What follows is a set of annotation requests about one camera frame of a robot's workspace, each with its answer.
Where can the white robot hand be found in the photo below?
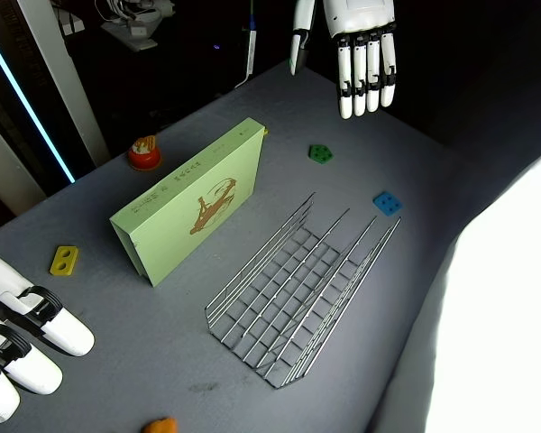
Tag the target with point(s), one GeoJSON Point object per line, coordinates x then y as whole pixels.
{"type": "Point", "coordinates": [360, 15]}
{"type": "Point", "coordinates": [67, 336]}

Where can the light green box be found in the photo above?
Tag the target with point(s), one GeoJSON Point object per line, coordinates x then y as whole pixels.
{"type": "Point", "coordinates": [185, 216]}

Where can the grey table cloth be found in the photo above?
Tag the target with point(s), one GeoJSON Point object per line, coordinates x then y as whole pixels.
{"type": "Point", "coordinates": [117, 338]}

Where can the yellow two-hole block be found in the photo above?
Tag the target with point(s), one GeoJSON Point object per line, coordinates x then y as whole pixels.
{"type": "Point", "coordinates": [64, 261]}

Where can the orange toy piece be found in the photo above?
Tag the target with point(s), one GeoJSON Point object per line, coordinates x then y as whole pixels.
{"type": "Point", "coordinates": [161, 426]}

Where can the green pentagon block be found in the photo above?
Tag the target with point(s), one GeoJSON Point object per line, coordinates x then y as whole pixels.
{"type": "Point", "coordinates": [321, 154]}

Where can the blue square four-hole block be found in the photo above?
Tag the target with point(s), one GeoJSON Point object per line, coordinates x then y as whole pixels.
{"type": "Point", "coordinates": [387, 204]}

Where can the red and orange toy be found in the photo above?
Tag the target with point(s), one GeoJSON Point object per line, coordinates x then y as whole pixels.
{"type": "Point", "coordinates": [144, 157]}

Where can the cyan light strip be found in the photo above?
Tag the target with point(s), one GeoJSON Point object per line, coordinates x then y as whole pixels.
{"type": "Point", "coordinates": [31, 108]}

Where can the white frame post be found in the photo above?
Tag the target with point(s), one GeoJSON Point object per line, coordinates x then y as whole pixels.
{"type": "Point", "coordinates": [58, 67]}
{"type": "Point", "coordinates": [4, 171]}

